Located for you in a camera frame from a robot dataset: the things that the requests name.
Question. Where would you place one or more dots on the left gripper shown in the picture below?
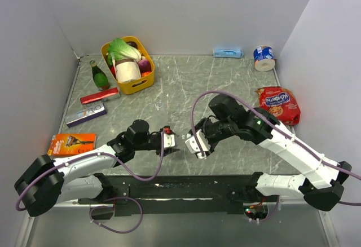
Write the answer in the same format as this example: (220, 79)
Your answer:
(168, 150)

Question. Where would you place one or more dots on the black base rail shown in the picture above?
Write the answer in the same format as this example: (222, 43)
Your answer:
(182, 194)

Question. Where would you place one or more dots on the clear plastic bottle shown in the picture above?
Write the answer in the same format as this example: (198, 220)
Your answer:
(181, 138)
(158, 105)

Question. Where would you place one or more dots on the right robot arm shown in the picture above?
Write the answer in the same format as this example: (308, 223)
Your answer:
(319, 181)

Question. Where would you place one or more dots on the purple silver toothpaste box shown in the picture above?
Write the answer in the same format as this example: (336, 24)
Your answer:
(88, 113)

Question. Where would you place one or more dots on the blue wrapped toilet roll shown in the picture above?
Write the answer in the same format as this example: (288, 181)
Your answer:
(264, 58)

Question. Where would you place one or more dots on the yellow plastic basket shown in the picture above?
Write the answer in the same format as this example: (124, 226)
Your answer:
(133, 86)

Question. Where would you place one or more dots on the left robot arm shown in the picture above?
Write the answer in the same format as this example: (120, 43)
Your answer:
(47, 182)

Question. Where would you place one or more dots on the white paper roll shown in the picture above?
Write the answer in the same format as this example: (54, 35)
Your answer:
(127, 70)

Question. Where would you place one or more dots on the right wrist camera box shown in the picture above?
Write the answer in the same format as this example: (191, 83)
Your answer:
(198, 145)

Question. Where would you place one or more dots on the toy napa cabbage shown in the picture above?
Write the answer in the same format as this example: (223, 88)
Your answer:
(118, 49)

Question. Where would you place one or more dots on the green glass bottle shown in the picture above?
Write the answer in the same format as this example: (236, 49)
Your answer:
(100, 79)

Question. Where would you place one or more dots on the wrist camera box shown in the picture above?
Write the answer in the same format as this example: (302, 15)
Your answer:
(169, 137)
(198, 145)

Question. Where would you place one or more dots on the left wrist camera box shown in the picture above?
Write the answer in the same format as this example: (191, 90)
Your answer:
(169, 137)

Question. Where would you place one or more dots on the red foil box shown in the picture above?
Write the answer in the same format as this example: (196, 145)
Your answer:
(101, 96)

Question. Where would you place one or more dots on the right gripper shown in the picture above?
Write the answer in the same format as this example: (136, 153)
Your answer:
(202, 125)

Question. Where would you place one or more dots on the purple toy onion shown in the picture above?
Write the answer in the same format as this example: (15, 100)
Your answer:
(144, 66)

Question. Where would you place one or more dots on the orange toy fruit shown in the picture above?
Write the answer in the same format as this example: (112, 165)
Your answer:
(143, 74)

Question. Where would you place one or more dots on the red cookie bag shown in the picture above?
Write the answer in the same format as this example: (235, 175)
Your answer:
(281, 103)

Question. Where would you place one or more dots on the orange razor box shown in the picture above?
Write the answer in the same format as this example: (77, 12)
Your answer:
(64, 145)

